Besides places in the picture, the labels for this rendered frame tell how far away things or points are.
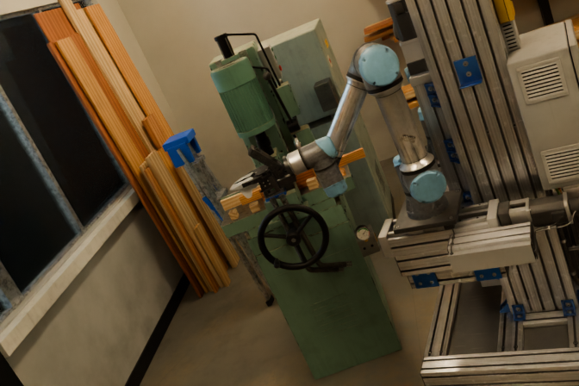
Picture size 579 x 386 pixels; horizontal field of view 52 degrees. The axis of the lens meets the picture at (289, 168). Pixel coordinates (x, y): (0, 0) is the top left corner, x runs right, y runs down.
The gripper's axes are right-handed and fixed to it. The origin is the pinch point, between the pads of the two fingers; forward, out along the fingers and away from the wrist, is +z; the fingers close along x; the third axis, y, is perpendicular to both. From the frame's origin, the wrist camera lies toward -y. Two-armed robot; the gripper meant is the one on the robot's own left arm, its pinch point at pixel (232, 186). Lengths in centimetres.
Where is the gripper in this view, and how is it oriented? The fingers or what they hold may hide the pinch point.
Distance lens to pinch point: 191.4
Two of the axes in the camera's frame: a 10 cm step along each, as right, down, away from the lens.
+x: -0.5, -3.5, 9.3
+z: -9.0, 4.3, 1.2
